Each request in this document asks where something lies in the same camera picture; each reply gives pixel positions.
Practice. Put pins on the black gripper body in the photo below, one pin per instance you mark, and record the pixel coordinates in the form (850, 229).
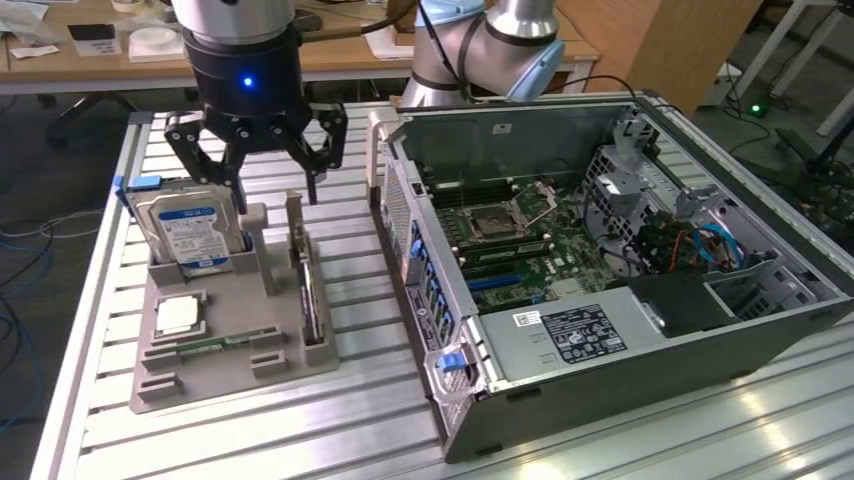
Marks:
(247, 105)

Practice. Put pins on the black graphics card with fan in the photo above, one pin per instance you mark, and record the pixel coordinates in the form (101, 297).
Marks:
(308, 295)

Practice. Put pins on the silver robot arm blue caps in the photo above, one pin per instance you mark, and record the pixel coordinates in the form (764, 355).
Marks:
(513, 20)

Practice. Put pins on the hard disk in blue caddy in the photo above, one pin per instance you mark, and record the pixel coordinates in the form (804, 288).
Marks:
(193, 230)

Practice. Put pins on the white tape holder box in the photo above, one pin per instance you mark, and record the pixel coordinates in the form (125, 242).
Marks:
(155, 45)

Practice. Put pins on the black chair base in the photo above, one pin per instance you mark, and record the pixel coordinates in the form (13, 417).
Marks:
(66, 115)

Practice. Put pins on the white paper stack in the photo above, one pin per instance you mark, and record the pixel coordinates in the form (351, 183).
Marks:
(387, 45)

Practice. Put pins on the wooden desk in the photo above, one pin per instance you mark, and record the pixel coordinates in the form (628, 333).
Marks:
(80, 70)

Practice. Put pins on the black and white box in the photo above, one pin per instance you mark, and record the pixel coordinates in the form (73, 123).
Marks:
(93, 40)

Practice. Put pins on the white tape roll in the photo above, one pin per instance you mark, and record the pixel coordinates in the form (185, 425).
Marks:
(125, 5)

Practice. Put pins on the CPU socket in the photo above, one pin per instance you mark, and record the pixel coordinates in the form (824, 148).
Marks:
(496, 222)

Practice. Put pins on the silver CPU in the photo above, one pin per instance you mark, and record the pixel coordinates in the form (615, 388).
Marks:
(179, 316)

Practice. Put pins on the white paper card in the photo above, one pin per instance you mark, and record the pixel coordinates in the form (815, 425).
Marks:
(33, 51)

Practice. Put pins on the installed RAM stick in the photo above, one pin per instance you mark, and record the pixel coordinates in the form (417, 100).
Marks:
(500, 254)

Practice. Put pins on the metal socket cover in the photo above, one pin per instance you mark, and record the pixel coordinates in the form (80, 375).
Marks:
(543, 200)

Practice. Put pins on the green RAM stick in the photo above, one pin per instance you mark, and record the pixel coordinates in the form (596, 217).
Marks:
(213, 343)

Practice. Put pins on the grey plastic parts rack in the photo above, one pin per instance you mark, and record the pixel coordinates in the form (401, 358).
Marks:
(233, 370)

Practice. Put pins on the grey perforated disk bay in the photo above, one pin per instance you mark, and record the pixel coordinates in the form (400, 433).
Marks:
(620, 190)

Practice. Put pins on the blue case latch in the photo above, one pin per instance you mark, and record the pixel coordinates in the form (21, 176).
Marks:
(448, 362)

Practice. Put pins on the grey power supply unit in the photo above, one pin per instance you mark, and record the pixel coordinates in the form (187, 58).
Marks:
(520, 350)

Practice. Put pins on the wooden cabinet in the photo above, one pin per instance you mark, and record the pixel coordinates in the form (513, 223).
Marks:
(667, 50)

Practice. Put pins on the dark grey open PC case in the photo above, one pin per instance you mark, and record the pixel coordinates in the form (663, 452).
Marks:
(600, 400)

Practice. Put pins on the white desk frame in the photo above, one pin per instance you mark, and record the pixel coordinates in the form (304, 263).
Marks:
(794, 45)

